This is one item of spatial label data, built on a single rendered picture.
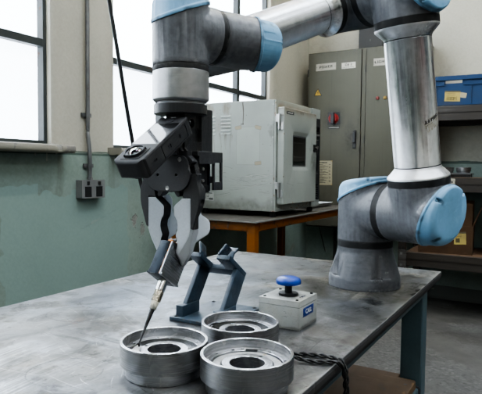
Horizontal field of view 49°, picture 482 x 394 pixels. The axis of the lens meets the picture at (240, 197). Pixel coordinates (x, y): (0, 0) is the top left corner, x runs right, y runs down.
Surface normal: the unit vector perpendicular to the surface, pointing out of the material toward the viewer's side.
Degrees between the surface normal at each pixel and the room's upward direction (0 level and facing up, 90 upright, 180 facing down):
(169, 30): 90
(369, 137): 90
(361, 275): 73
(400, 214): 100
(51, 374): 0
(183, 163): 90
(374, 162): 90
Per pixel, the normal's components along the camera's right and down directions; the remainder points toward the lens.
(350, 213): -0.80, 0.03
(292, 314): -0.51, 0.04
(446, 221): 0.60, 0.18
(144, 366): -0.27, 0.05
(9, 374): 0.01, -1.00
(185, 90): 0.25, 0.05
